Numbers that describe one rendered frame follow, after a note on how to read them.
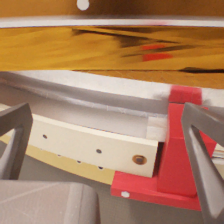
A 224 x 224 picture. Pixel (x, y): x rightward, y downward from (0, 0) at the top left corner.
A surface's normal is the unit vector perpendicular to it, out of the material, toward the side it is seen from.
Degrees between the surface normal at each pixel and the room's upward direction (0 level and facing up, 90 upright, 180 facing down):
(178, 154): 90
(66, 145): 90
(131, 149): 90
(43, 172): 62
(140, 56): 90
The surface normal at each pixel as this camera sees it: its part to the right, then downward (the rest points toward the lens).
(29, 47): 0.00, 0.59
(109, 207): -0.25, 0.12
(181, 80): 0.00, -0.81
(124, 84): -0.29, 0.57
